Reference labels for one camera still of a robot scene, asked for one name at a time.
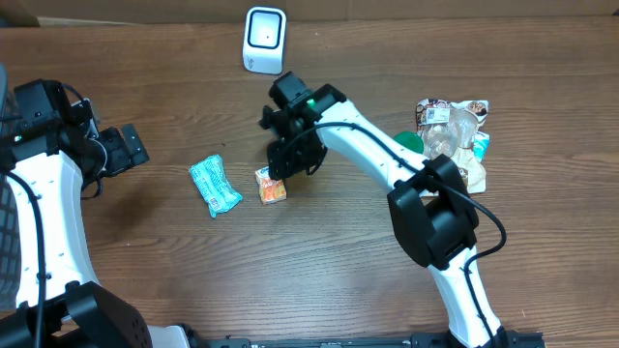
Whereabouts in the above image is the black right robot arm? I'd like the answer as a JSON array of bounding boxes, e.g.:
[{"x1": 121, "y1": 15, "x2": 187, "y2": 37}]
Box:
[{"x1": 259, "y1": 72, "x2": 508, "y2": 347}]

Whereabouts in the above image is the orange tissue pack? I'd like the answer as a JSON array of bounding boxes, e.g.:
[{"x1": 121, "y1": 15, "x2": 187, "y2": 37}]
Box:
[{"x1": 254, "y1": 166, "x2": 287, "y2": 205}]

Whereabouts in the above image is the green lid jar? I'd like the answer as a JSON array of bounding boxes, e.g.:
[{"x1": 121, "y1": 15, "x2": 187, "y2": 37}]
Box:
[{"x1": 394, "y1": 131, "x2": 425, "y2": 154}]

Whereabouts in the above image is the white barcode scanner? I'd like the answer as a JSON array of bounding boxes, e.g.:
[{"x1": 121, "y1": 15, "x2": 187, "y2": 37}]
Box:
[{"x1": 242, "y1": 6, "x2": 287, "y2": 74}]

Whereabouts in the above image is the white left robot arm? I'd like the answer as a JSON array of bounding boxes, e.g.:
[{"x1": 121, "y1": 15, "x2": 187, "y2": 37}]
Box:
[{"x1": 1, "y1": 76, "x2": 201, "y2": 348}]

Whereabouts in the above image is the teal wipes pack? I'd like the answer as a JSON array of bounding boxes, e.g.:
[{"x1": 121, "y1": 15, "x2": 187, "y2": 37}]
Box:
[{"x1": 473, "y1": 131, "x2": 490, "y2": 162}]

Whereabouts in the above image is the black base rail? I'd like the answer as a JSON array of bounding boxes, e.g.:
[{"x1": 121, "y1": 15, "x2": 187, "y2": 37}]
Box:
[{"x1": 205, "y1": 331, "x2": 546, "y2": 348}]

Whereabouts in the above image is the teal snack packet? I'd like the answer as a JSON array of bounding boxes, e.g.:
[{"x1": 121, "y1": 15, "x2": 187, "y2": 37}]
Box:
[{"x1": 189, "y1": 155, "x2": 243, "y2": 218}]

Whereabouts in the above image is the black wire basket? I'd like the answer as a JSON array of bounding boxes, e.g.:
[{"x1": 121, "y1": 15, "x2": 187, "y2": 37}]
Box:
[{"x1": 0, "y1": 65, "x2": 20, "y2": 312}]

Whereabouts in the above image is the beige Pantree snack bag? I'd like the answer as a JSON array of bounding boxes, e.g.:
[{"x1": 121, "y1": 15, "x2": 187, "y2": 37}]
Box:
[{"x1": 416, "y1": 99, "x2": 489, "y2": 193}]

